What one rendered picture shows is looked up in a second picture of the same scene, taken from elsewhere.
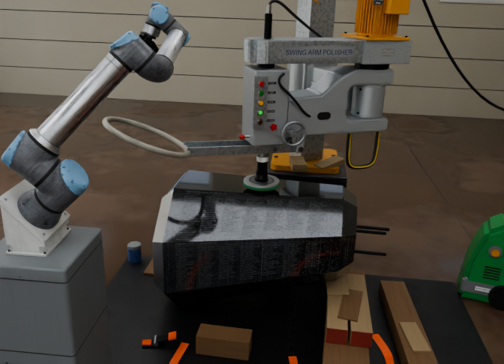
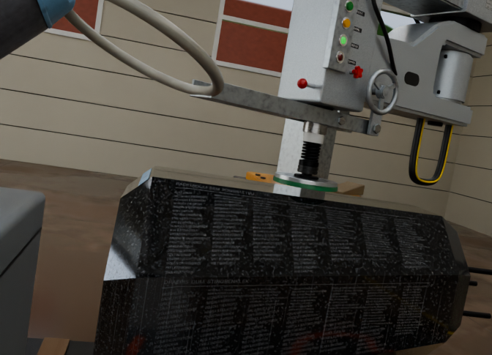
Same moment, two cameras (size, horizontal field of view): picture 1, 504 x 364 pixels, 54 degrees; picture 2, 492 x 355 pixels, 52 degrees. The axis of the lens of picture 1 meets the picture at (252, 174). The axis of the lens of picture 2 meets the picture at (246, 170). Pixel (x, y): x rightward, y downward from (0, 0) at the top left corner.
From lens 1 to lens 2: 166 cm
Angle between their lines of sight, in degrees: 23
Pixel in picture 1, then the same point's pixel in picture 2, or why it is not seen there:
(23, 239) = not seen: outside the picture
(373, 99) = (463, 72)
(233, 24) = (117, 80)
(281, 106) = (367, 43)
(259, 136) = (332, 87)
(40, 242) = not seen: outside the picture
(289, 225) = (372, 253)
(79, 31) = not seen: outside the picture
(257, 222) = (318, 245)
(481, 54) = (372, 144)
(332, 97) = (425, 53)
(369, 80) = (463, 41)
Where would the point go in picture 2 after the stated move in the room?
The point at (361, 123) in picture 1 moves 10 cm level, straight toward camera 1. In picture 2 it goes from (448, 105) to (461, 105)
